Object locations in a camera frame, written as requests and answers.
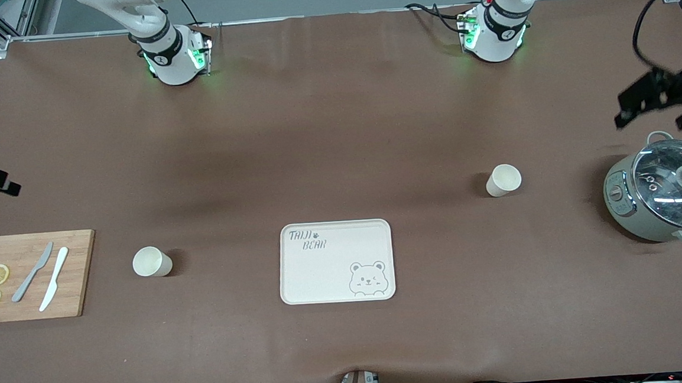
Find white IKEA cup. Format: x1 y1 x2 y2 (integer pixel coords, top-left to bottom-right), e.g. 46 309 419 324
131 245 174 280
485 163 524 199

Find bamboo cutting board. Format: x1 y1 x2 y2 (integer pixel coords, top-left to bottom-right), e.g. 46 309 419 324
0 229 100 323

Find glass pot lid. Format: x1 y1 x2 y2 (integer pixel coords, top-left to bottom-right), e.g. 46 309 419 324
630 138 682 226

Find black left base cables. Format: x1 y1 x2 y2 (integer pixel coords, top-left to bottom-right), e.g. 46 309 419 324
405 0 469 38

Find black right base cable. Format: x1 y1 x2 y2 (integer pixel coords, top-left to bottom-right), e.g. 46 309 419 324
173 0 202 28

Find grey plastic knife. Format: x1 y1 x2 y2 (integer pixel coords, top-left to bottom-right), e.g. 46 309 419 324
8 242 57 303

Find beige bear print tray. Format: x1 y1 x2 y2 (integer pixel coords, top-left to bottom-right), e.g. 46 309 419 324
276 218 397 306

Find grey-green electric cooking pot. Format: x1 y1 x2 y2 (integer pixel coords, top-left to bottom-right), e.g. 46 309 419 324
600 129 682 252

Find brown table cover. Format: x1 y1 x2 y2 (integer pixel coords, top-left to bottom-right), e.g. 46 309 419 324
0 0 682 383

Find white plastic knife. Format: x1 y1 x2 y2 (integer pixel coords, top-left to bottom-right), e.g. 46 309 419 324
35 246 73 312

